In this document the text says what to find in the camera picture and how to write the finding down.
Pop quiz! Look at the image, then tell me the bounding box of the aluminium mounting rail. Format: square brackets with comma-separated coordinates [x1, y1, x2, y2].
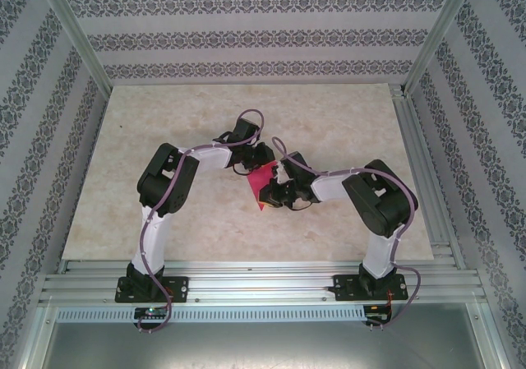
[39, 260, 488, 307]

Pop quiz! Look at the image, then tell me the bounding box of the aluminium side rail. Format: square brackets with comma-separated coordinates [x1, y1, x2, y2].
[390, 84, 468, 270]

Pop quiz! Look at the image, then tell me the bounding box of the slotted grey cable duct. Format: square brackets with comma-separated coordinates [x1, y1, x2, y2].
[55, 306, 367, 325]

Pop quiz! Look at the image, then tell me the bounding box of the grey metal panel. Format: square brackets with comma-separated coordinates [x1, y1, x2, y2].
[39, 322, 492, 369]

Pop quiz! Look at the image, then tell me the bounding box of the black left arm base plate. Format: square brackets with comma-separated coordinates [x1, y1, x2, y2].
[116, 275, 190, 304]

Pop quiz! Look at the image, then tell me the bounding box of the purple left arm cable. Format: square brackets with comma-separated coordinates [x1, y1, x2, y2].
[137, 108, 266, 336]

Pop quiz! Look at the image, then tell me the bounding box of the right circuit board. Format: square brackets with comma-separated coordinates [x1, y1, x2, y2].
[365, 304, 392, 325]

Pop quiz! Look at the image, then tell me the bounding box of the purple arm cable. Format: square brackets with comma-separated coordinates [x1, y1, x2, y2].
[137, 108, 266, 336]
[272, 136, 423, 331]

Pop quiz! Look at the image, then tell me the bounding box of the pink square paper sheet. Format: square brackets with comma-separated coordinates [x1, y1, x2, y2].
[247, 159, 280, 213]

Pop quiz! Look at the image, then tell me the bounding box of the left circuit board green light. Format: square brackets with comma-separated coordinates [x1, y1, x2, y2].
[134, 307, 169, 320]

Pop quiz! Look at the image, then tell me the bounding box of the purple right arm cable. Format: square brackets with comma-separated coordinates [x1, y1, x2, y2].
[272, 136, 423, 331]

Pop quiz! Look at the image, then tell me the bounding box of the aluminium frame post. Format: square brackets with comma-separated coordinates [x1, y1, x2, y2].
[403, 0, 480, 97]
[468, 302, 517, 369]
[39, 0, 115, 95]
[10, 305, 58, 369]

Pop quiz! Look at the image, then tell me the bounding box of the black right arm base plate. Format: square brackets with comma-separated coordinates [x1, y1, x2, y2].
[332, 273, 408, 302]

